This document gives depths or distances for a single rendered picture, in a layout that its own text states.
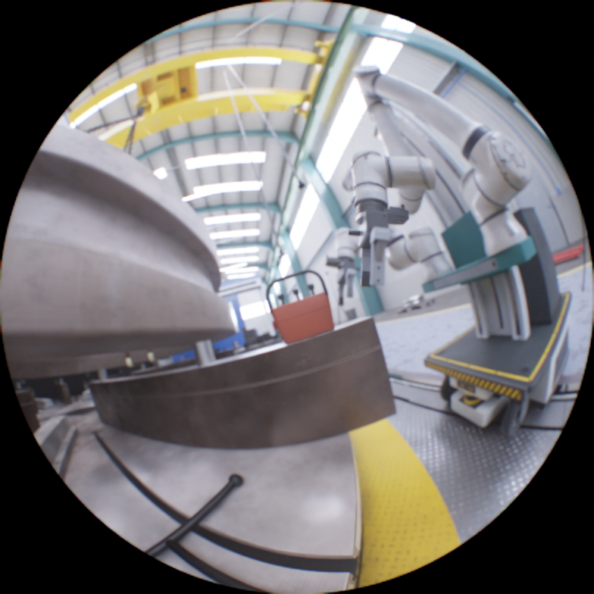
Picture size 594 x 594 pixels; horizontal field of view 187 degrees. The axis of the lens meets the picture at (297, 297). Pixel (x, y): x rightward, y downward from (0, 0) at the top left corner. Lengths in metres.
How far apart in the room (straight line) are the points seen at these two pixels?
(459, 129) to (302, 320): 0.78
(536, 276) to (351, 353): 0.94
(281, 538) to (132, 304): 0.77
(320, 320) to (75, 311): 0.76
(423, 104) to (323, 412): 1.06
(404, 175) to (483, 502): 0.98
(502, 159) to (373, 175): 0.36
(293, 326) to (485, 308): 0.97
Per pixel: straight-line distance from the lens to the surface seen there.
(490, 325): 1.15
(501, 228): 0.71
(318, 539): 0.47
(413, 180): 0.49
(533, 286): 1.08
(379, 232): 0.34
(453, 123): 0.68
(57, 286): 0.67
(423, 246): 1.01
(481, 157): 0.62
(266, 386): 0.63
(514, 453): 0.95
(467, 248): 0.99
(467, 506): 0.81
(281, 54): 11.13
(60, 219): 0.97
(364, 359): 0.60
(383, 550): 0.76
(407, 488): 0.86
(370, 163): 0.49
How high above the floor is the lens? 0.74
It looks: 9 degrees up
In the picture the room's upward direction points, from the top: 18 degrees counter-clockwise
